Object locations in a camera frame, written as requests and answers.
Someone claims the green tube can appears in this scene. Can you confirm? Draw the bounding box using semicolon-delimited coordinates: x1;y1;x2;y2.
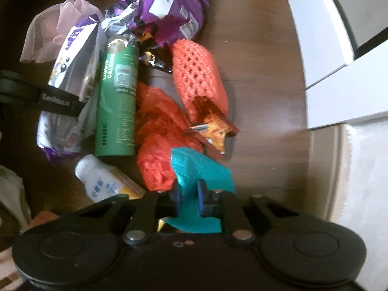
94;34;140;158

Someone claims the orange brown snack wrapper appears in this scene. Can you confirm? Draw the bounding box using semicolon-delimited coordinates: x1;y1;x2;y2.
184;112;241;156

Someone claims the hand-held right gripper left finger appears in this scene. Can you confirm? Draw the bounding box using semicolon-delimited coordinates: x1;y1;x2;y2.
72;179;182;246

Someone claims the dark striped candy wrapper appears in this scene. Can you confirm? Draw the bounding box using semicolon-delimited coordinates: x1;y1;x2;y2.
138;32;174;74

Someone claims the white wardrobe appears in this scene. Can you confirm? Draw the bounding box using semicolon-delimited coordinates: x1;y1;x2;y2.
278;0;388;131

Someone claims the white crumpled cloth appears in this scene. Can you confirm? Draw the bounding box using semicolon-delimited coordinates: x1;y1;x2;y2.
0;166;32;228

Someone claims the purple and white snack bag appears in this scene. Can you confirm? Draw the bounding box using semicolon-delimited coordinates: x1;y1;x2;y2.
36;17;104;162

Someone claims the pink mesh bag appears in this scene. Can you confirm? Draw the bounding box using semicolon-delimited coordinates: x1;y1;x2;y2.
20;0;103;65

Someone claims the orange plastic bag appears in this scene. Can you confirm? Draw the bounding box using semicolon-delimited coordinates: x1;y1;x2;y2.
134;81;204;192

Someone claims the white bottle yellow label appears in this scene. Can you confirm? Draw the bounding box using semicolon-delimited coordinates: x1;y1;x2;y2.
74;154;146;204

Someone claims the crumpled silver foil wrapper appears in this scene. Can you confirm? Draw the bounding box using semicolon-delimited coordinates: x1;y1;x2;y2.
101;1;146;40

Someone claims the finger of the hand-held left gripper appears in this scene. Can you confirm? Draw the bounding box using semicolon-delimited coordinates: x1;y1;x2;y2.
70;97;87;118

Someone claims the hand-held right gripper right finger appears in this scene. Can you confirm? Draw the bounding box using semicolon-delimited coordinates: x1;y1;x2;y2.
196;179;307;246

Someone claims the orange foam fruit net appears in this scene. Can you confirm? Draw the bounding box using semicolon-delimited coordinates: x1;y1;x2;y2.
170;38;230;122

